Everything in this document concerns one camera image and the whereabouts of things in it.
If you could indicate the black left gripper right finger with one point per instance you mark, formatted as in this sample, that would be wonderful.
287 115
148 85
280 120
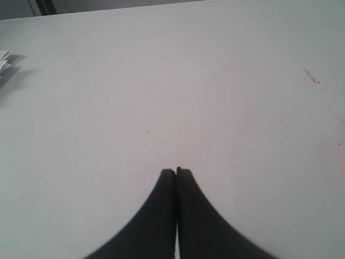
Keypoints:
202 231

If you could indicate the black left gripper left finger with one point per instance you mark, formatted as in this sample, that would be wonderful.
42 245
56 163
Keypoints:
151 233

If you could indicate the white paper scraps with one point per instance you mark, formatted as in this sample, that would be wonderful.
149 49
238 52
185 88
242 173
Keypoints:
4 60

